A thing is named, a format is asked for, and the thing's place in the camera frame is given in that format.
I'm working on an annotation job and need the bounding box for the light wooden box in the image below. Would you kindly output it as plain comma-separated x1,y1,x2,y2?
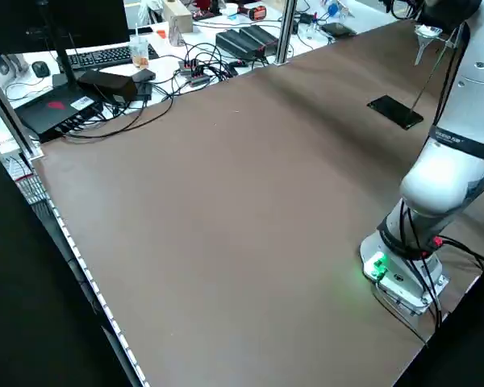
161,0,194,46

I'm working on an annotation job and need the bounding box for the black power adapter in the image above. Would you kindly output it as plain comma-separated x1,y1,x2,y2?
76,70,139,106

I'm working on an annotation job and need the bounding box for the red and black tool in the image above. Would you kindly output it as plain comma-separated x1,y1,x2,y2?
237,4,268,21

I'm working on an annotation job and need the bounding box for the black desk cable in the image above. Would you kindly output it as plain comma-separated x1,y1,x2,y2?
60,90,175,140

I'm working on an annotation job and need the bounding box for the grey USB hub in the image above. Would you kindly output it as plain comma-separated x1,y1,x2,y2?
177,57,211,86

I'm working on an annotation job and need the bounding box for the black computer monitor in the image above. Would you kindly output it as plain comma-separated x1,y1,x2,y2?
0,0,131,56

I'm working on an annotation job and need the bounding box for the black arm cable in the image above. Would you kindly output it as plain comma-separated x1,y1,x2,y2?
373,237,484,347

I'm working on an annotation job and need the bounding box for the clear glass flask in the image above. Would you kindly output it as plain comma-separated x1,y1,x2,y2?
168,18,186,48

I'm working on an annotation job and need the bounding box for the black computer box red logo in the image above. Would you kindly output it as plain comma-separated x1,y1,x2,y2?
14,85,106,143

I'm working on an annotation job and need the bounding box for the aluminium frame rail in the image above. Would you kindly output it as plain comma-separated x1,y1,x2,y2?
0,60,45,159

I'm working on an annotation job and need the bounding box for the clear drink cup with straw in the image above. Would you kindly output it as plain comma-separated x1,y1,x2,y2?
128,23,151,69

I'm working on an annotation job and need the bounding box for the black monitor stand pole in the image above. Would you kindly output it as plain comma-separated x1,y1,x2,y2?
38,0,80,92

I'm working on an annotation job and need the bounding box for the black power brick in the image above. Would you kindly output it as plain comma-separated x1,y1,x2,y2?
215,28,263,57
240,24,280,56

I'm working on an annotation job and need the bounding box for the black keyboard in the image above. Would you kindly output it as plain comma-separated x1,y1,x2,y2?
57,44,161,73

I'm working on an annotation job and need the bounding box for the aluminium profile post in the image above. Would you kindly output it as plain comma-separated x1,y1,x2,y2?
274,0,298,65

